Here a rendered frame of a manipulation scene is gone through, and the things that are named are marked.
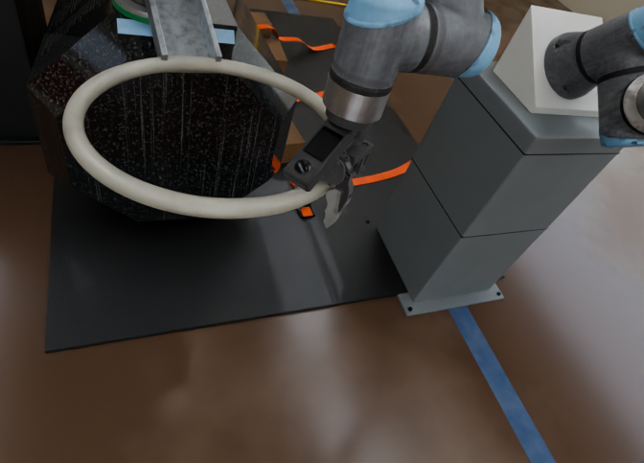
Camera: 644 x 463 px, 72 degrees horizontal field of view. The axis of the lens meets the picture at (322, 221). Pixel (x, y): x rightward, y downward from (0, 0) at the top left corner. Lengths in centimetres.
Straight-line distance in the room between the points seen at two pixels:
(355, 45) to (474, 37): 16
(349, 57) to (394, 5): 8
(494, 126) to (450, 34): 83
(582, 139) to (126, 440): 153
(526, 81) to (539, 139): 20
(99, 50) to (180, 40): 35
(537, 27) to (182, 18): 97
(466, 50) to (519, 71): 85
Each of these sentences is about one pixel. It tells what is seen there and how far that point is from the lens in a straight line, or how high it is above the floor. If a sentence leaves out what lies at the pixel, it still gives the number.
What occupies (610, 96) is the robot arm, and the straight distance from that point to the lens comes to 137.
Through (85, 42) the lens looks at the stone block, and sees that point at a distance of 141.
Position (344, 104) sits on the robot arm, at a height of 109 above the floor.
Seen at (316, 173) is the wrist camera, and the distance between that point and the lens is 63.
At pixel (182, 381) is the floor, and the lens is 152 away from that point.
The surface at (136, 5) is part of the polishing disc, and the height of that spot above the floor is 83.
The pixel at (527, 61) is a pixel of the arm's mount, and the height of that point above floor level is 94.
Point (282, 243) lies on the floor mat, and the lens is 183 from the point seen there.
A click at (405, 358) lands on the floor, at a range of 173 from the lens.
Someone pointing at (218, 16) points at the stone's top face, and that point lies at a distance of 144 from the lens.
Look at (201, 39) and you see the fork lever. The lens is 111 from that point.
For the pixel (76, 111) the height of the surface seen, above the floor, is 92.
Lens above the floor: 141
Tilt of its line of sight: 45 degrees down
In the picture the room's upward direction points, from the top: 21 degrees clockwise
